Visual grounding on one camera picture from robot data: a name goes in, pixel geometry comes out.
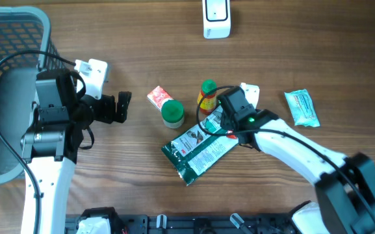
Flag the pale green plastic pouch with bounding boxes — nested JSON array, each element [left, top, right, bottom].
[[284, 89, 320, 127]]

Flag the black mounting rail base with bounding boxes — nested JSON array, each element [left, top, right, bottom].
[[65, 206, 305, 234]]

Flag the green white sachet packet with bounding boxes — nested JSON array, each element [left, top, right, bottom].
[[161, 107, 239, 185]]

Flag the grey plastic mesh basket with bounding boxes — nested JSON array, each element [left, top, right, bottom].
[[0, 6, 65, 184]]

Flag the red snack stick packet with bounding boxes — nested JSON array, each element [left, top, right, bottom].
[[226, 131, 238, 140]]

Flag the small orange white box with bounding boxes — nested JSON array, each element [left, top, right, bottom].
[[147, 86, 173, 111]]

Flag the green lidded round jar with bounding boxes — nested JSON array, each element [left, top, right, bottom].
[[161, 100, 185, 129]]

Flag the white barcode scanner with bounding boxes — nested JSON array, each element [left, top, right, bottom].
[[202, 0, 231, 40]]

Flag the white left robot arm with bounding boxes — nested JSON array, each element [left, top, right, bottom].
[[21, 68, 131, 233]]

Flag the red yellow green-capped bottle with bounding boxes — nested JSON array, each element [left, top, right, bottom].
[[198, 79, 217, 115]]

